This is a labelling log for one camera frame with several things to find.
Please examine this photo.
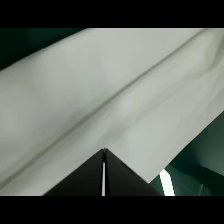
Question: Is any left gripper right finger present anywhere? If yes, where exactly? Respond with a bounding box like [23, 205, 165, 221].
[104, 148, 165, 197]

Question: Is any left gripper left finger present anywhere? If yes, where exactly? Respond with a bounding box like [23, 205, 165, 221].
[44, 148, 105, 197]

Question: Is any white T-shirt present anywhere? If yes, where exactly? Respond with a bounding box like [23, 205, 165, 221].
[0, 28, 224, 197]

